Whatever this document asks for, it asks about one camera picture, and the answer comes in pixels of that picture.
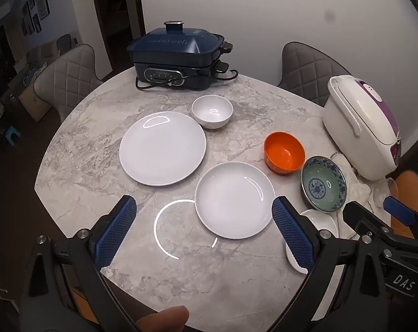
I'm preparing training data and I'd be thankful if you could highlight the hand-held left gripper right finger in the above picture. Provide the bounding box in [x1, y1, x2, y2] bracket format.
[264, 195, 403, 332]

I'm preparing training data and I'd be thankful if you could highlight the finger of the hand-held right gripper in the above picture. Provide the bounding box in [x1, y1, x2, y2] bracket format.
[343, 201, 396, 247]
[384, 196, 418, 240]

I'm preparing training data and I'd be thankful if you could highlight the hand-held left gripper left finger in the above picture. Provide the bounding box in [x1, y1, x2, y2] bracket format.
[20, 195, 144, 332]

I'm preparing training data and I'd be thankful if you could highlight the small white plate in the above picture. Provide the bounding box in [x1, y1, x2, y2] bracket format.
[286, 209, 339, 274]

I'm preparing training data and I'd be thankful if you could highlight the blue patterned green bowl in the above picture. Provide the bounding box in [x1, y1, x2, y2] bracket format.
[301, 156, 347, 212]

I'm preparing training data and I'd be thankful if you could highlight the medium white plate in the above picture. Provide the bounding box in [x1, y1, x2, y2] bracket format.
[194, 161, 276, 240]

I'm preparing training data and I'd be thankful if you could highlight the orange bowl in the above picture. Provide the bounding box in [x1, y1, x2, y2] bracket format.
[263, 131, 306, 175]

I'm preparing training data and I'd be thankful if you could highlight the large white plate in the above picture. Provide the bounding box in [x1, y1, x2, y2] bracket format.
[119, 111, 207, 186]

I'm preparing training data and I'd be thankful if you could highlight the person's left hand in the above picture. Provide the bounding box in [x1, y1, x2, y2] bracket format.
[136, 305, 190, 332]

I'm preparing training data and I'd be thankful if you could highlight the clear glass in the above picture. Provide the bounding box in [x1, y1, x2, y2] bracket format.
[373, 177, 399, 209]

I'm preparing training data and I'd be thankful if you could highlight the orange chair seat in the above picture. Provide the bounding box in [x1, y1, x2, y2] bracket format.
[391, 170, 418, 239]

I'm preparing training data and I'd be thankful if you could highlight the white cloth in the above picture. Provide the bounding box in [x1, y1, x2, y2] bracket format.
[330, 152, 373, 239]

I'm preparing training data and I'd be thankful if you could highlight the white purple rice cooker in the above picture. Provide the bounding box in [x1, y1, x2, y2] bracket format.
[322, 75, 402, 181]

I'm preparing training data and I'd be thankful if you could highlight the blue stool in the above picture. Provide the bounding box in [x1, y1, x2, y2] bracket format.
[5, 127, 21, 146]

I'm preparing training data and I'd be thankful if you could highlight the white bowl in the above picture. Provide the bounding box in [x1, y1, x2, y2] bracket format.
[191, 95, 234, 131]

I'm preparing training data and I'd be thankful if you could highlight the cardboard box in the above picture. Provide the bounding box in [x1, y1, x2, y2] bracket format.
[19, 83, 52, 123]

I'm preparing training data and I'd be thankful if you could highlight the dark grey quilted chair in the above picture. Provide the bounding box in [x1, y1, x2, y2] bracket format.
[277, 41, 351, 108]

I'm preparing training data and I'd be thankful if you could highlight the light grey quilted chair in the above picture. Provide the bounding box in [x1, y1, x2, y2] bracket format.
[33, 44, 104, 122]

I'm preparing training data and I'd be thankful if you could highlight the dark blue electric cooker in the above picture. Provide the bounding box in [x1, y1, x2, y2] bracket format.
[127, 21, 234, 90]

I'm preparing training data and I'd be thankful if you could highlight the group of framed wall pictures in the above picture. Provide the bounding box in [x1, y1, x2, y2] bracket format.
[20, 0, 50, 37]

